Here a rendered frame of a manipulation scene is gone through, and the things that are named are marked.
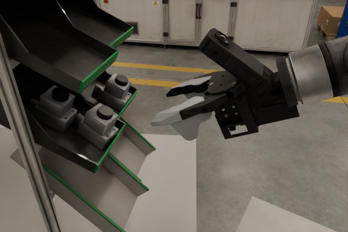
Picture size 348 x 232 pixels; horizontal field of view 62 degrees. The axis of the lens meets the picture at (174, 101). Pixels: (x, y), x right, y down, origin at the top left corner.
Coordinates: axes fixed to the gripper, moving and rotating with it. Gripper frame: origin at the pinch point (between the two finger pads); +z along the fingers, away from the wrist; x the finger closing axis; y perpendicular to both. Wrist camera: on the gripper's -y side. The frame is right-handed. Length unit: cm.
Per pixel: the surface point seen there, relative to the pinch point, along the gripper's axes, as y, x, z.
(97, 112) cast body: -1.8, 0.4, 13.1
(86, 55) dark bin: -11.5, 3.1, 10.7
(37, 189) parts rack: 5.5, -9.0, 26.4
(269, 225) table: 51, 16, -4
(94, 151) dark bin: 4.6, -2.5, 16.2
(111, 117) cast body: 0.5, 1.3, 11.6
